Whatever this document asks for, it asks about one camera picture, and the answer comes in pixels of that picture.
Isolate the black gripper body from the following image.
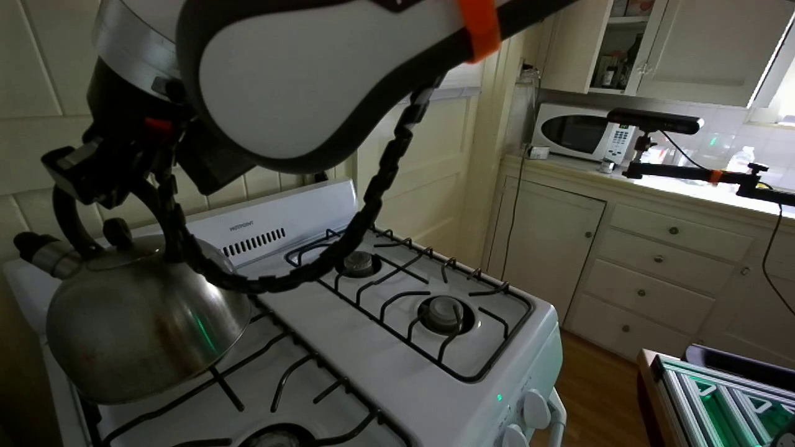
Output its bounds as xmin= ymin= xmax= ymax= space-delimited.
xmin=81 ymin=58 xmax=183 ymax=196

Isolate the steel kettle with black handle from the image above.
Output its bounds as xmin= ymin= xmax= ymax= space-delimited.
xmin=9 ymin=184 xmax=247 ymax=406

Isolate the black stove grate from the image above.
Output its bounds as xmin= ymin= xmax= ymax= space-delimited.
xmin=81 ymin=292 xmax=412 ymax=447
xmin=284 ymin=224 xmax=535 ymax=385

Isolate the black stove burner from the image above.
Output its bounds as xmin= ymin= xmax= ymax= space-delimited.
xmin=238 ymin=418 xmax=317 ymax=447
xmin=416 ymin=292 xmax=479 ymax=338
xmin=337 ymin=247 xmax=385 ymax=281

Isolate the white gas stove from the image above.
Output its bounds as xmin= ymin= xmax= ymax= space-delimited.
xmin=0 ymin=175 xmax=575 ymax=447

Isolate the cream cabinet door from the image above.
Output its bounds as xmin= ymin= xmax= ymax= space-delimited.
xmin=496 ymin=175 xmax=608 ymax=319

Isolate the white microwave oven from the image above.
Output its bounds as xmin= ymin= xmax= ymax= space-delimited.
xmin=530 ymin=102 xmax=647 ymax=168

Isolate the white stove knob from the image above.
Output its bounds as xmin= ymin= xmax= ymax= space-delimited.
xmin=520 ymin=387 xmax=553 ymax=432
xmin=496 ymin=418 xmax=531 ymax=447

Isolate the cream cabinet drawer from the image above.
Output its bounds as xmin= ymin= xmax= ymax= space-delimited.
xmin=582 ymin=256 xmax=717 ymax=332
xmin=606 ymin=196 xmax=761 ymax=268
xmin=566 ymin=289 xmax=706 ymax=361
xmin=593 ymin=225 xmax=742 ymax=300

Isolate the robot mounting stand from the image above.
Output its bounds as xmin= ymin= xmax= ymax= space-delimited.
xmin=635 ymin=339 xmax=795 ymax=447

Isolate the cream base cabinet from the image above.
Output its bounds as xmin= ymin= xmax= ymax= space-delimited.
xmin=486 ymin=151 xmax=795 ymax=370

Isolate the black spiral robot cable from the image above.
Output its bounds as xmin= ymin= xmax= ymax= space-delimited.
xmin=132 ymin=82 xmax=435 ymax=297

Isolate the orange cable strap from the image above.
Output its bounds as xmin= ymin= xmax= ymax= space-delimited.
xmin=455 ymin=0 xmax=504 ymax=63

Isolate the black stereo camera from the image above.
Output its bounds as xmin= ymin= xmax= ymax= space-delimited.
xmin=606 ymin=106 xmax=709 ymax=135

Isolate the black camera clamp arm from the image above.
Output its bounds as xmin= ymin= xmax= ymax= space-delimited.
xmin=622 ymin=132 xmax=795 ymax=207

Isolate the cream wall cabinet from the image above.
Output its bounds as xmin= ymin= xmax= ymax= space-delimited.
xmin=541 ymin=0 xmax=795 ymax=108

